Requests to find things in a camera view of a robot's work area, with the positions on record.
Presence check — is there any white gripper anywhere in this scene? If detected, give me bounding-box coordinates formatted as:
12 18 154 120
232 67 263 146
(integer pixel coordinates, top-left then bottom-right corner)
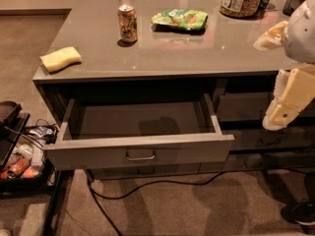
253 0 315 131

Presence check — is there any grey drawer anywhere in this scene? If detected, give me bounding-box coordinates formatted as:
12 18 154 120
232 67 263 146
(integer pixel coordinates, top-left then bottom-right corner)
223 127 315 150
218 91 315 123
86 163 200 181
199 150 315 173
45 94 234 170

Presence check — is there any green chip bag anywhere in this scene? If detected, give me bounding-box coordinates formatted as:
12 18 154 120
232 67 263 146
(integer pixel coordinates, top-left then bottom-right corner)
152 9 208 30

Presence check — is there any grey counter cabinet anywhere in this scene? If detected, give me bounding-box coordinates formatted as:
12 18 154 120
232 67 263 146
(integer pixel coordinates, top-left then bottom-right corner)
31 0 315 182

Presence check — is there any dark shoe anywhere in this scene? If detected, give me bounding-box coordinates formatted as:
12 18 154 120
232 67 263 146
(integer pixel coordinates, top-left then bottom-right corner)
292 202 315 226

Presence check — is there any orange soda can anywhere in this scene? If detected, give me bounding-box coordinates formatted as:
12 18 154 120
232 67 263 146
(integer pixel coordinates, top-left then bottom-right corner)
117 4 138 42

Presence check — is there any yellow sponge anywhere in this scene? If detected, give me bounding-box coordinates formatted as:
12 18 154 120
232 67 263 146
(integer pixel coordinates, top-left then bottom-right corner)
40 47 82 73

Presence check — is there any black cart with clutter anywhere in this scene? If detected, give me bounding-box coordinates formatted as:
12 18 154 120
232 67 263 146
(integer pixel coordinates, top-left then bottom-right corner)
0 101 62 236

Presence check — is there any black floor cable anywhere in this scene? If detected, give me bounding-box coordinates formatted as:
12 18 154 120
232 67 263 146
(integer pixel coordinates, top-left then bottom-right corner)
86 169 230 236

